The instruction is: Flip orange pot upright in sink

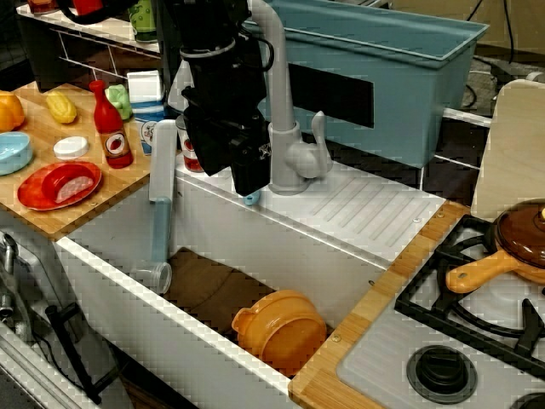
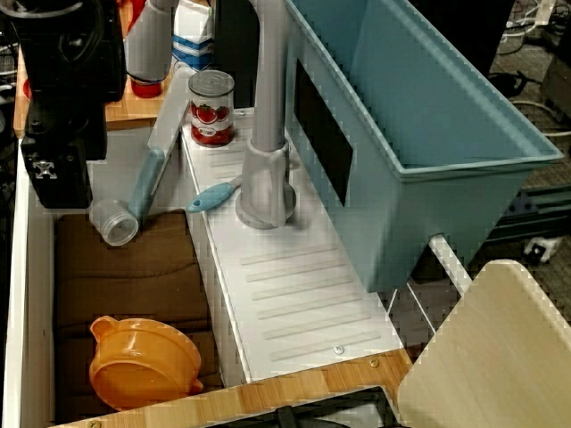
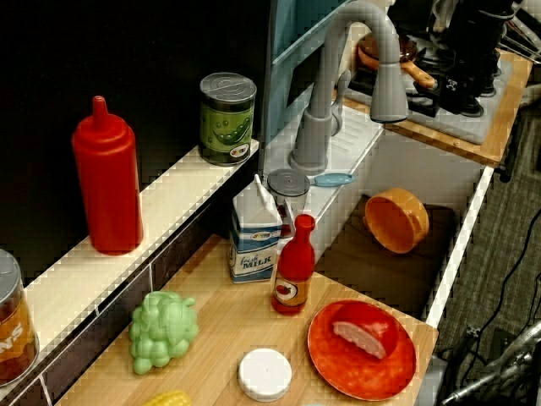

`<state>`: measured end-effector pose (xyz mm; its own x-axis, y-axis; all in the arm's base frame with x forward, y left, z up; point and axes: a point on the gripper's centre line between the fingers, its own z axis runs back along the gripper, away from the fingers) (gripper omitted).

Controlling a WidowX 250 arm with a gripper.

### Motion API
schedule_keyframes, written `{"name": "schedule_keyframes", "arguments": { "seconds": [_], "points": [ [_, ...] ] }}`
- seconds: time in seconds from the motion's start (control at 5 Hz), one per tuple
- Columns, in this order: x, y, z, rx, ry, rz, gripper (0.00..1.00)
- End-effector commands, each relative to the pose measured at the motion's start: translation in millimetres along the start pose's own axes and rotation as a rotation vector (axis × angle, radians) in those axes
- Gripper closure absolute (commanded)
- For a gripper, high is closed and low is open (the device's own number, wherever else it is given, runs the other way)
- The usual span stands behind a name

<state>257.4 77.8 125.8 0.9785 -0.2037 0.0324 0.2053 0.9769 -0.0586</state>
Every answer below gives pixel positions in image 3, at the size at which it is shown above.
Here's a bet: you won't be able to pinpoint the white ledge shelf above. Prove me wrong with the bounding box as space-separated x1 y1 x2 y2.
23 139 260 352

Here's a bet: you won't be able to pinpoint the orange toy pot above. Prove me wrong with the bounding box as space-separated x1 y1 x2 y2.
363 187 430 255

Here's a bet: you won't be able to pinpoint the wooden board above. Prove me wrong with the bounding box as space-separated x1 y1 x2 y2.
383 48 533 168

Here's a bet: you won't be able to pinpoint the light blue utensil handle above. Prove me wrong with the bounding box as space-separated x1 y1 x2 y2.
309 172 357 188

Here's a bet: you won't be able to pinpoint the white sink basin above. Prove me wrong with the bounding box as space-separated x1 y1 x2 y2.
265 103 495 329

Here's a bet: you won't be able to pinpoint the white round lid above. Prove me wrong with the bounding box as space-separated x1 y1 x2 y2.
238 348 293 403

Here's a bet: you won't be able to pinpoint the metal stand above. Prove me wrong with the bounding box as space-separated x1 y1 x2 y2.
441 321 541 406

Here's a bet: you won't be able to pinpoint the orange label beans can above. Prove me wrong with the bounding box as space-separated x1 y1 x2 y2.
0 248 41 387

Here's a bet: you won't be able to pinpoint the red toy meat slice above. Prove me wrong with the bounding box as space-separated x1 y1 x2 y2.
331 303 400 361

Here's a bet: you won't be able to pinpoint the blue panel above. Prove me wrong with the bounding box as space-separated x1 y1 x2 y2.
257 0 360 173

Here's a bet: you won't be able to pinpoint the blue white milk carton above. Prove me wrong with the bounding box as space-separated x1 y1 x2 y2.
229 173 284 285

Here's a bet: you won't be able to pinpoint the green toy grapes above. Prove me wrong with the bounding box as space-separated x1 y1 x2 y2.
128 290 199 376

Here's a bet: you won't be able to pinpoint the black cable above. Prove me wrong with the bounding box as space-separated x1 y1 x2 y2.
437 202 541 360

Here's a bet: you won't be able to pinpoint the small grey lid can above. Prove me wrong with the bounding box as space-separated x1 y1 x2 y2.
266 168 312 212

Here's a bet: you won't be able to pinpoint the copper pan with orange handle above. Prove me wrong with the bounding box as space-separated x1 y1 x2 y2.
357 32 437 90

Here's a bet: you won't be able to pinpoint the yellow toy corn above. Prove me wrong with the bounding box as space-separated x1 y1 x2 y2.
140 390 192 406

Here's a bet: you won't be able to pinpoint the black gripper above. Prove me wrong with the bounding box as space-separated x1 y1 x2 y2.
438 67 485 118

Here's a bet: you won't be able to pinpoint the red tomato sauce bottle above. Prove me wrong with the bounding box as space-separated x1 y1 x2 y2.
271 213 317 317

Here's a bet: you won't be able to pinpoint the orange plate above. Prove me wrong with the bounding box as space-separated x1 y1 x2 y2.
307 299 418 402

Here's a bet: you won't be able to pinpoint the red ketchup squeeze bottle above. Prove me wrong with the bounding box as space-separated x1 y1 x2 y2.
70 96 145 255

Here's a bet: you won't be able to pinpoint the green peas can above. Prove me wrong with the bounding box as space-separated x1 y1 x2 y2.
199 72 258 167

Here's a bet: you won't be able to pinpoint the grey toy faucet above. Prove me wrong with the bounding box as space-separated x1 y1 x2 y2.
288 0 409 177

